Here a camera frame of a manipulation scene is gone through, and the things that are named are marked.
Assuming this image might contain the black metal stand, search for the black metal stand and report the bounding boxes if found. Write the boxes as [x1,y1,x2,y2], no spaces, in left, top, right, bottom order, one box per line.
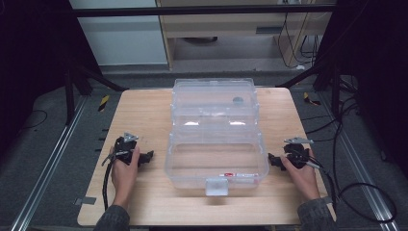
[62,54,129,127]
[275,54,357,121]

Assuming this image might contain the person's right hand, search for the person's right hand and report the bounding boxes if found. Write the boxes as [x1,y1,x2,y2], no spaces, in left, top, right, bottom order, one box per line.
[280,148,322,204]

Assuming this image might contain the aluminium floor rail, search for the aluminium floor rail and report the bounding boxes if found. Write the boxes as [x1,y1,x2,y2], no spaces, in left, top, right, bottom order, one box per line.
[9,95,89,231]
[319,92,402,231]

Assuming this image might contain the black yellow striped tape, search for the black yellow striped tape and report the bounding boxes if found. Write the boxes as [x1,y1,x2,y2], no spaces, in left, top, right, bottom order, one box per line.
[302,91,322,107]
[97,93,111,113]

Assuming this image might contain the person's left hand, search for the person's left hand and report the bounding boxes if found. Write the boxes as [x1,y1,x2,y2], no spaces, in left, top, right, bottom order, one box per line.
[110,145,141,207]

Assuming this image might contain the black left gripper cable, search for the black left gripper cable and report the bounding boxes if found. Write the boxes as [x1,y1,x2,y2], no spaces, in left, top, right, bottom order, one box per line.
[101,150,125,212]

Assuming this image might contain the light wooden desk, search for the light wooden desk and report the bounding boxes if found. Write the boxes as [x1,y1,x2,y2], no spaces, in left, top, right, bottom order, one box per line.
[156,0,335,70]

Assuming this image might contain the clear plastic storage box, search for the clear plastic storage box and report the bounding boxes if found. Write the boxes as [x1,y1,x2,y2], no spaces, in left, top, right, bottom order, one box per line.
[164,77,270,197]

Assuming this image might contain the white cabinet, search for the white cabinet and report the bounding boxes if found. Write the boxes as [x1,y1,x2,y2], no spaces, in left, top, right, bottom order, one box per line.
[68,0,169,66]

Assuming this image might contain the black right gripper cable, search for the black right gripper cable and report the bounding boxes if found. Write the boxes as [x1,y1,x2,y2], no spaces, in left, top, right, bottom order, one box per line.
[306,157,399,224]

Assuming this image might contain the black horizontal frame bar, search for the black horizontal frame bar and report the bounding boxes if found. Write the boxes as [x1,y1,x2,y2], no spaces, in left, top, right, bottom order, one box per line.
[68,4,338,18]

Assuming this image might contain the thin black floor cable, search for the thin black floor cable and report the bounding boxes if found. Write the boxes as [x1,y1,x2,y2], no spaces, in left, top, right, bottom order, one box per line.
[18,109,49,133]

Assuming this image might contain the grey tape piece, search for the grey tape piece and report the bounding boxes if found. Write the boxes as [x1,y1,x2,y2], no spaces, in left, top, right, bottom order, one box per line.
[73,196,97,206]

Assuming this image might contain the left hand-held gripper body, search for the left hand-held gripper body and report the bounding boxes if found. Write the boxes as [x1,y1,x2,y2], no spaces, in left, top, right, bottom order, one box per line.
[114,131,140,167]

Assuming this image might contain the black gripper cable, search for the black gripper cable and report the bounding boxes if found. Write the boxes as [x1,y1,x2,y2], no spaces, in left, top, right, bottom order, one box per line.
[306,157,399,224]
[101,150,125,212]

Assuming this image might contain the black hanging cables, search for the black hanging cables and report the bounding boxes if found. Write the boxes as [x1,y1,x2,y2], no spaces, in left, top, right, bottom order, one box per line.
[277,13,323,70]

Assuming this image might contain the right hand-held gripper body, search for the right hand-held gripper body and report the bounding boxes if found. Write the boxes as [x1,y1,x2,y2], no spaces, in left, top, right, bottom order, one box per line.
[283,137,315,170]

